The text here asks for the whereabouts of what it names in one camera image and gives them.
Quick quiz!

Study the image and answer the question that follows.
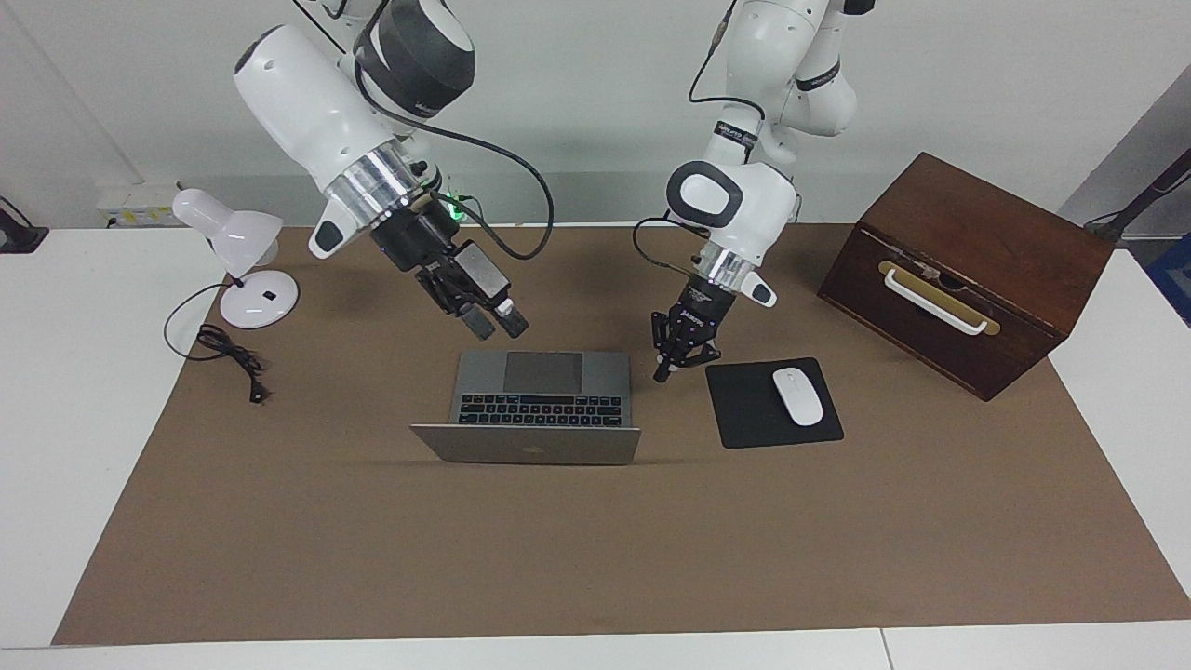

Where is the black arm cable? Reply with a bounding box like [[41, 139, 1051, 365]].
[[633, 0, 769, 280], [293, 0, 556, 261]]

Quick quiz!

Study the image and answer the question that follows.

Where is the brass handle plate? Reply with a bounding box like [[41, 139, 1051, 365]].
[[877, 260, 1002, 337]]

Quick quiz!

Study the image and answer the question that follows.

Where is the brown table mat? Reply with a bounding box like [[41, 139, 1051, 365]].
[[51, 223, 1191, 646]]

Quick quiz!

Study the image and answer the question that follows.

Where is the white box handle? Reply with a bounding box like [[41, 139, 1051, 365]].
[[882, 268, 989, 336]]

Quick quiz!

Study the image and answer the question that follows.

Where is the blue background object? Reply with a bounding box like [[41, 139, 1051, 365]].
[[1146, 233, 1191, 328]]

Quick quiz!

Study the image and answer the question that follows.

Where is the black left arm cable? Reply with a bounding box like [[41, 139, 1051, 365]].
[[633, 0, 769, 280]]

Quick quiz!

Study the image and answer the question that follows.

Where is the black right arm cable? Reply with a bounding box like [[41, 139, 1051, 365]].
[[293, 0, 556, 261]]

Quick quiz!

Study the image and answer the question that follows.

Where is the white desk lamp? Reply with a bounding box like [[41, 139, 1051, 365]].
[[171, 188, 301, 329]]

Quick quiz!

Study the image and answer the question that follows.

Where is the dark wooden box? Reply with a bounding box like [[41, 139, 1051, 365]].
[[817, 152, 1116, 402]]

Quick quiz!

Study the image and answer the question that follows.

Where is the white computer mouse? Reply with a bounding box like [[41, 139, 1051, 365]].
[[771, 367, 825, 428]]

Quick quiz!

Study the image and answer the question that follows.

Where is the black lamp power cable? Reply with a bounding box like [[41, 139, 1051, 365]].
[[164, 282, 271, 405]]

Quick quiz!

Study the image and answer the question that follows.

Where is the black mouse pad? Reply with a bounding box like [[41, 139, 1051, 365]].
[[704, 356, 845, 450]]

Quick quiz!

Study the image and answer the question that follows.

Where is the silver laptop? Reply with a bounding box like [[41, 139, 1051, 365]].
[[410, 350, 643, 466]]

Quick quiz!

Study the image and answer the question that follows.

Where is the black background stand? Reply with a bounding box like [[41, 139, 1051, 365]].
[[1084, 147, 1191, 245]]

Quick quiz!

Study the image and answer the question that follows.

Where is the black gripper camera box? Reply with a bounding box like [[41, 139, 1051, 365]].
[[451, 240, 515, 313]]

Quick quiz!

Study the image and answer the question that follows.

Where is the black background object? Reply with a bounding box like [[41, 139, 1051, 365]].
[[0, 197, 49, 254]]

